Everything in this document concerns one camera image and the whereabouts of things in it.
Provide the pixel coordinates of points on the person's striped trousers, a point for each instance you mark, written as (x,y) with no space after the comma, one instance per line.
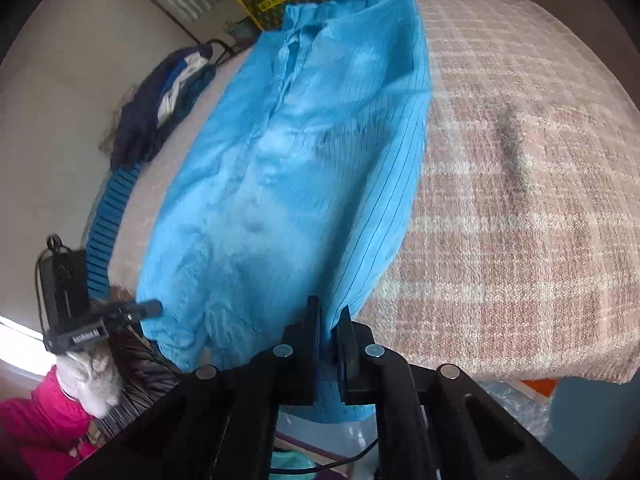
(140,385)

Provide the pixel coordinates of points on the navy blue garment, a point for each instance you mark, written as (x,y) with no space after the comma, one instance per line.
(135,125)

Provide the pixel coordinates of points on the pink checked blanket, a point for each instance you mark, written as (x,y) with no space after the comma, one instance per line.
(525,210)

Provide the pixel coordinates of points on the person's left hand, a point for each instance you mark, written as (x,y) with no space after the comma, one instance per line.
(90,380)

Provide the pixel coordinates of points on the black metal clothes rack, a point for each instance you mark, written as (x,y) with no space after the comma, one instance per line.
(220,41)

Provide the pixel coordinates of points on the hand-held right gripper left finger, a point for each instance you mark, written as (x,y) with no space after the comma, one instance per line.
(312,340)

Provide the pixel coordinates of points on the blue slatted crate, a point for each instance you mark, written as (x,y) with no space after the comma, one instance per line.
(105,230)

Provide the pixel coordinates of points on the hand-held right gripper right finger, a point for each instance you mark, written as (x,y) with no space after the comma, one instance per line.
(345,345)

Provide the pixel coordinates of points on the teal garment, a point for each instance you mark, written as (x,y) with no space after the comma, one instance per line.
(192,92)

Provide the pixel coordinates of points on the potted plant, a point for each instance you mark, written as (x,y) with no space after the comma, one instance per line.
(242,30)

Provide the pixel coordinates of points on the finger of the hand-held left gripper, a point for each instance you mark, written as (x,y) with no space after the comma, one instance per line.
(147,307)

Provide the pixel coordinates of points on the light blue striped garment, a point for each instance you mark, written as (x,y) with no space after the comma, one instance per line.
(300,160)

